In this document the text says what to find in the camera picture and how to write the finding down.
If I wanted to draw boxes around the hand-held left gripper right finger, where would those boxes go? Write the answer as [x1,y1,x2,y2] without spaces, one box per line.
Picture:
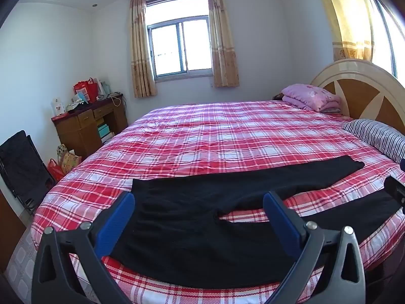
[262,191,366,304]

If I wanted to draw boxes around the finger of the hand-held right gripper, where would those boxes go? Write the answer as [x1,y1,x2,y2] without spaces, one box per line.
[384,175,405,205]

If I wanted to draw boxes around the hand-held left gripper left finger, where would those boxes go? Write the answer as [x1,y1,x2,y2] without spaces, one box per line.
[32,192,136,304]

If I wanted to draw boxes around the black pants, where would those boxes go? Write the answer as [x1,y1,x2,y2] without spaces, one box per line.
[109,156,404,284]

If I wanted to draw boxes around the striped pillow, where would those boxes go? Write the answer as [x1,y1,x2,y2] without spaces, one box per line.
[342,119,405,162]

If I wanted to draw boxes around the floral shopping bag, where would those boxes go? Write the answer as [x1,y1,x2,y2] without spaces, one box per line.
[57,144,82,175]

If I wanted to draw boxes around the red plastic bag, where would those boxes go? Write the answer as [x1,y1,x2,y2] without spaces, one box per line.
[47,159,65,182]

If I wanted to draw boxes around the stack of teal boxes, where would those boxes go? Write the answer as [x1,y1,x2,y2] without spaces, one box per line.
[97,124,111,143]

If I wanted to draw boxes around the wooden desk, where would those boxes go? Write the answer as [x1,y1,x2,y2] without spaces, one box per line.
[51,93,129,160]

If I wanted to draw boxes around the bed with red plaid sheet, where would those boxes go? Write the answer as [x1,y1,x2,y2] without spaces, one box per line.
[32,100,405,304]

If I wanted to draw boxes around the cream and wood headboard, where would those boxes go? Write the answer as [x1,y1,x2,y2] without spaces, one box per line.
[310,60,405,134]

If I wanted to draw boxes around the black folding chair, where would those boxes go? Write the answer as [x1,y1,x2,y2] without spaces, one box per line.
[0,130,57,216]

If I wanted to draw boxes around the folded pink quilt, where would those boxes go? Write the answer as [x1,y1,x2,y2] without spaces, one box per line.
[281,84,342,113]

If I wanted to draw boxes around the white box with red print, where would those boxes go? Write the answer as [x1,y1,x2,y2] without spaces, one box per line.
[51,98,66,116]

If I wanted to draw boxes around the white paper bag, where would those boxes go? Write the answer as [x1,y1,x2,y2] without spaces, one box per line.
[96,79,111,97]

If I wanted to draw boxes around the red gift bag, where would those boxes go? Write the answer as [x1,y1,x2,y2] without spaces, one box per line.
[73,78,98,103]

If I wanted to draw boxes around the large side window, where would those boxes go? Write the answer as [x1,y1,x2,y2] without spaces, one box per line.
[369,0,405,80]

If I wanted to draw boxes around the beige floral curtain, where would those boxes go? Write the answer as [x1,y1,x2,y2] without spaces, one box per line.
[206,0,240,88]
[128,0,158,98]

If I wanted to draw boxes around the yellow curtain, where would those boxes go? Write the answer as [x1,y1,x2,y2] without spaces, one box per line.
[313,0,375,62]

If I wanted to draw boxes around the sliding glass window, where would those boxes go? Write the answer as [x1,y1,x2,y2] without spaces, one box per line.
[146,0,213,81]

